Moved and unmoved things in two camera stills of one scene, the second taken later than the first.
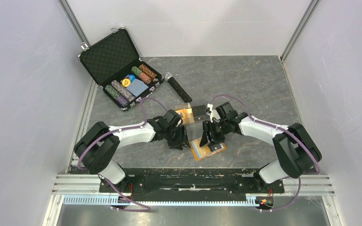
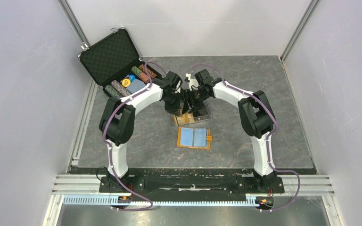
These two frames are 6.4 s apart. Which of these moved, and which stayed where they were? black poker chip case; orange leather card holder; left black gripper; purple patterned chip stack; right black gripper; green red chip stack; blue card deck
Moved: left black gripper; right black gripper; orange leather card holder
Stayed: green red chip stack; black poker chip case; purple patterned chip stack; blue card deck
